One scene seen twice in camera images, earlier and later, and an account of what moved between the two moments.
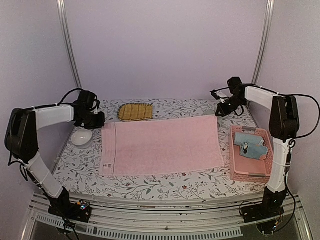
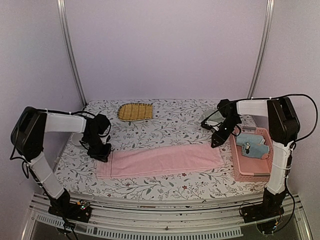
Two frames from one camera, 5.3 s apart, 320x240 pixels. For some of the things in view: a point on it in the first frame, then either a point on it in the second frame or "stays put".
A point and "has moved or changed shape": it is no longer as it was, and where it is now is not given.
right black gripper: x=225 y=111 -> x=221 y=138
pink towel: x=157 y=146 has moved or changed shape
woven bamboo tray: x=135 y=111 stays put
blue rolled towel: x=256 y=149 stays put
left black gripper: x=100 y=123 -> x=102 y=156
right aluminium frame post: x=261 y=52 stays put
